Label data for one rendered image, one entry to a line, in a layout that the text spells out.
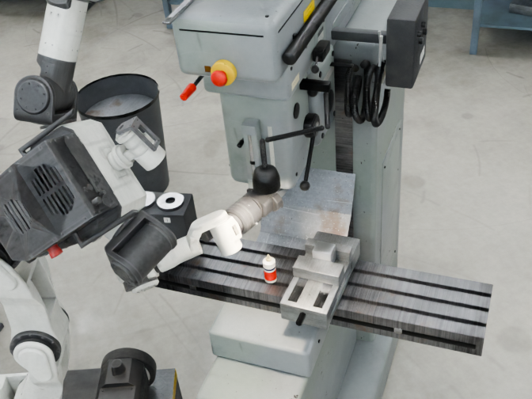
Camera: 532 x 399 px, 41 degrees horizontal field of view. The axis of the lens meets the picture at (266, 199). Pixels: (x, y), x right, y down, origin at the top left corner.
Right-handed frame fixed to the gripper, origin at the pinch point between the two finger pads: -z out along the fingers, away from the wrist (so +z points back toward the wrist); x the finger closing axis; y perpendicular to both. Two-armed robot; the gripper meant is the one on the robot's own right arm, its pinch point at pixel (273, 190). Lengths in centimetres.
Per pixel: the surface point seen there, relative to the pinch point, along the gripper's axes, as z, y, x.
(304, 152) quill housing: -4.8, -14.3, -8.9
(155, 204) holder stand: 12.8, 14.9, 41.4
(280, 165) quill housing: 6.6, -16.8, -9.2
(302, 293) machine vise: 9.7, 26.5, -16.4
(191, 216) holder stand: 6.1, 20.6, 32.4
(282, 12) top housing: 10, -64, -16
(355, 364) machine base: -30, 104, -11
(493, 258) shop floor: -138, 123, -22
